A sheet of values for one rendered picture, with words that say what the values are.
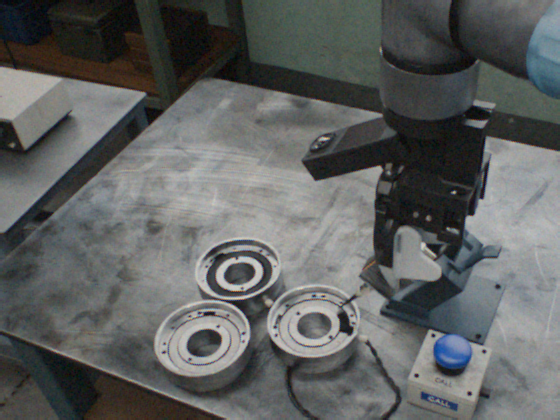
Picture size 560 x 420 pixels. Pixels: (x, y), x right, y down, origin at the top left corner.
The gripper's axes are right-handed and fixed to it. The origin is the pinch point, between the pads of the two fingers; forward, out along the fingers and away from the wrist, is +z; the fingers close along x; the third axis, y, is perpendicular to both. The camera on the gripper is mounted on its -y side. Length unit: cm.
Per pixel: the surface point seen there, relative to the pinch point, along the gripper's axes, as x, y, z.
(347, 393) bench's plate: -8.1, -2.1, 13.2
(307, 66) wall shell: 156, -95, 80
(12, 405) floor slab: 1, -101, 93
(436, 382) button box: -5.9, 7.0, 8.7
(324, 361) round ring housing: -7.2, -5.1, 10.2
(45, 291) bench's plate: -9.7, -43.6, 13.2
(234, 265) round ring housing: 1.8, -22.0, 10.7
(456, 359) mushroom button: -4.4, 8.4, 5.9
